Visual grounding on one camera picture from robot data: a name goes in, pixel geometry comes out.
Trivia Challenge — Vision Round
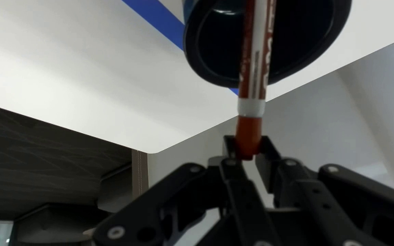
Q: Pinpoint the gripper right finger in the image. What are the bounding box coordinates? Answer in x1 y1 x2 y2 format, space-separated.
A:
254 136 394 246

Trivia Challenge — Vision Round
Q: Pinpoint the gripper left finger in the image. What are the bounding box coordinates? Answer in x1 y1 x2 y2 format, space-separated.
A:
92 135 281 246

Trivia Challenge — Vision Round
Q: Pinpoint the red and white marker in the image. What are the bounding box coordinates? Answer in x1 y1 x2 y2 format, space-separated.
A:
235 0 277 161

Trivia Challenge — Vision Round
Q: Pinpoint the dark blue mug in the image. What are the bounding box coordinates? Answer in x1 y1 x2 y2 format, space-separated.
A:
182 0 352 88

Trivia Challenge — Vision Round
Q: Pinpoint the blue tape strip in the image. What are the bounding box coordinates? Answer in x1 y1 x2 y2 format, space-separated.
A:
122 0 240 96

